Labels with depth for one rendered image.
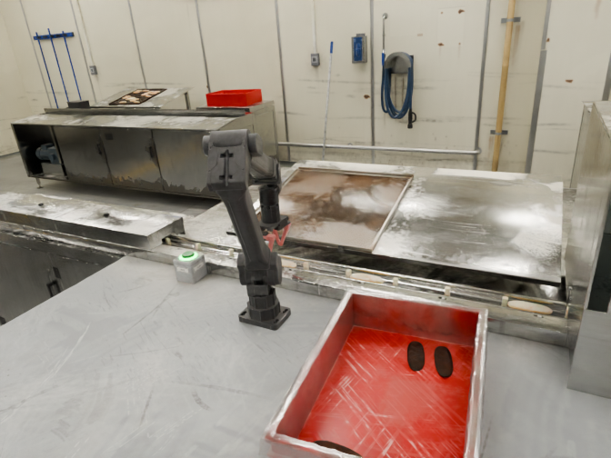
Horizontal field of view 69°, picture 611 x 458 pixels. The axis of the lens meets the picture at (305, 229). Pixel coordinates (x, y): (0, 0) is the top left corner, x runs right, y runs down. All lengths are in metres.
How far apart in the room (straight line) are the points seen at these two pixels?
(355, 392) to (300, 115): 4.69
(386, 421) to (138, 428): 0.48
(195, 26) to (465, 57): 3.25
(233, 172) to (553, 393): 0.77
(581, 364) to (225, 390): 0.71
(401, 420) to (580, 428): 0.32
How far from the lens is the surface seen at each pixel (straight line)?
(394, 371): 1.03
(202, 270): 1.45
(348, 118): 5.20
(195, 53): 6.19
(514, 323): 1.16
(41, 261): 2.20
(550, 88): 4.49
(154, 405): 1.04
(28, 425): 1.13
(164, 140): 4.46
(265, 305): 1.16
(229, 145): 0.90
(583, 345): 1.02
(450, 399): 0.99
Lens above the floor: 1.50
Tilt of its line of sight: 24 degrees down
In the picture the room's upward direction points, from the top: 4 degrees counter-clockwise
